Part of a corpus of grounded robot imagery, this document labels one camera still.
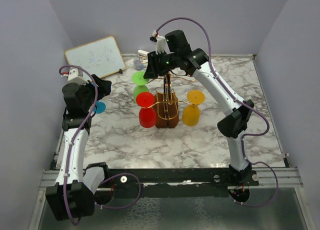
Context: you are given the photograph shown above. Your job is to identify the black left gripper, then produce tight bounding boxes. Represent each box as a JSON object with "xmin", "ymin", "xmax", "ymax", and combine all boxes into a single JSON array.
[{"xmin": 78, "ymin": 74, "xmax": 112, "ymax": 111}]

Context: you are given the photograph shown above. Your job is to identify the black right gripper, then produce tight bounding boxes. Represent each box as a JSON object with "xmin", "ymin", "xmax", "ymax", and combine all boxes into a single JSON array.
[{"xmin": 143, "ymin": 50, "xmax": 179, "ymax": 80}]

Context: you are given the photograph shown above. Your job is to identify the green wine glass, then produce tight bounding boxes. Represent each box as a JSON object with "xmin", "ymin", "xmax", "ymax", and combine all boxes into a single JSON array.
[{"xmin": 132, "ymin": 71, "xmax": 150, "ymax": 103}]

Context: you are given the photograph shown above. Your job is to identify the blue wine glass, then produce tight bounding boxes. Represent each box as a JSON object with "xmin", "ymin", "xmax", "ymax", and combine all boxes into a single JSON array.
[{"xmin": 89, "ymin": 86, "xmax": 106, "ymax": 116}]

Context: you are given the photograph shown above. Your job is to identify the yellow wine glass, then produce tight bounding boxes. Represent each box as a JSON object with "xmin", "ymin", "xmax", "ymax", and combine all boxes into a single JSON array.
[{"xmin": 181, "ymin": 89, "xmax": 205, "ymax": 127}]

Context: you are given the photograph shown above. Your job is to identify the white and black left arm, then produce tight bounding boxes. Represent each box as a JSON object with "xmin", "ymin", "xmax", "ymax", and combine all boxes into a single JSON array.
[{"xmin": 45, "ymin": 75, "xmax": 112, "ymax": 221}]

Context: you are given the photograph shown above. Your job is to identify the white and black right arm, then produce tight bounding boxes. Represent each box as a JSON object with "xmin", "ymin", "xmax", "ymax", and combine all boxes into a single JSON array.
[{"xmin": 143, "ymin": 30, "xmax": 254, "ymax": 186}]

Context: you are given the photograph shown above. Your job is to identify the red wine glass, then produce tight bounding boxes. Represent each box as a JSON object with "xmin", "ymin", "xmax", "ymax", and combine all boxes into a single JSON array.
[{"xmin": 136, "ymin": 92, "xmax": 157, "ymax": 128}]

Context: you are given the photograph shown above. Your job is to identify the small grey blue cup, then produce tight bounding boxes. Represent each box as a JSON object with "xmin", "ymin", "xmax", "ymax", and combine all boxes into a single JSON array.
[{"xmin": 133, "ymin": 58, "xmax": 145, "ymax": 71}]

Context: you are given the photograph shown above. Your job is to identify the white whiteboard eraser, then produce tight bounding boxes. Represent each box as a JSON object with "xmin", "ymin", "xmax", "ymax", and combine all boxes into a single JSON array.
[{"xmin": 137, "ymin": 49, "xmax": 149, "ymax": 59}]

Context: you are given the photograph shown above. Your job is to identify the small framed whiteboard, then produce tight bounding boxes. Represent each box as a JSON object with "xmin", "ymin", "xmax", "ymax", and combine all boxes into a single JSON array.
[{"xmin": 64, "ymin": 36, "xmax": 126, "ymax": 78}]

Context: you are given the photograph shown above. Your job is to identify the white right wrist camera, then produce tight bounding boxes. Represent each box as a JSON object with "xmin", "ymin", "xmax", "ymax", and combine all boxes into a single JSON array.
[{"xmin": 149, "ymin": 30, "xmax": 167, "ymax": 55}]

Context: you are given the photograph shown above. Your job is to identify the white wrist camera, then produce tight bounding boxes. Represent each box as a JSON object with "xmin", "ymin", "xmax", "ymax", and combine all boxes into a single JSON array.
[
  {"xmin": 149, "ymin": 30, "xmax": 167, "ymax": 55},
  {"xmin": 61, "ymin": 67, "xmax": 89, "ymax": 85}
]

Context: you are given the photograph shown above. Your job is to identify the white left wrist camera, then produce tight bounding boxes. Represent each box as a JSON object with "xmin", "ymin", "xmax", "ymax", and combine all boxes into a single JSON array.
[{"xmin": 61, "ymin": 67, "xmax": 89, "ymax": 85}]

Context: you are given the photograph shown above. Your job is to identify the gold wire glass rack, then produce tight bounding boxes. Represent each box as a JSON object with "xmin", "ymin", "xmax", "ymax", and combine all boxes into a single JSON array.
[{"xmin": 148, "ymin": 73, "xmax": 180, "ymax": 129}]

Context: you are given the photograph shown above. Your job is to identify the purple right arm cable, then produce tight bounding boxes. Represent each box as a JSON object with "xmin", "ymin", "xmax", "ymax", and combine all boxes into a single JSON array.
[{"xmin": 154, "ymin": 17, "xmax": 280, "ymax": 207}]

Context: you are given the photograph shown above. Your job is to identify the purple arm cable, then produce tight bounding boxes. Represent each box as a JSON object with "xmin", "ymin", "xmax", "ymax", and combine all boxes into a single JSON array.
[
  {"xmin": 154, "ymin": 17, "xmax": 280, "ymax": 207},
  {"xmin": 58, "ymin": 64, "xmax": 142, "ymax": 227}
]

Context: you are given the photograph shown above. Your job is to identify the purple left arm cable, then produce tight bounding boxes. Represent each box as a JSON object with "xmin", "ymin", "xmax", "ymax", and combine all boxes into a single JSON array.
[{"xmin": 58, "ymin": 64, "xmax": 142, "ymax": 227}]

